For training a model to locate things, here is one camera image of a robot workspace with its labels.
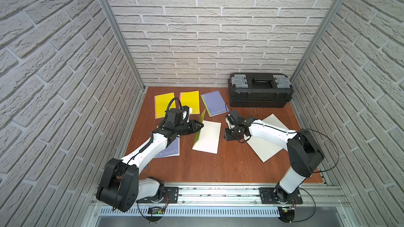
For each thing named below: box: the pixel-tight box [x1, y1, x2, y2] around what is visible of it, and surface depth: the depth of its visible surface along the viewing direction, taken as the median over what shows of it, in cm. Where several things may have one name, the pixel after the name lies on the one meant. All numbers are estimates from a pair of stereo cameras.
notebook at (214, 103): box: [200, 90, 230, 118], surface depth 116 cm
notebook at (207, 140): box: [192, 108, 222, 154], surface depth 93 cm
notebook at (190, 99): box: [178, 90, 200, 115], surface depth 116 cm
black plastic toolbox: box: [228, 72, 294, 108], surface depth 101 cm
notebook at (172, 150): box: [153, 134, 180, 159], surface depth 87 cm
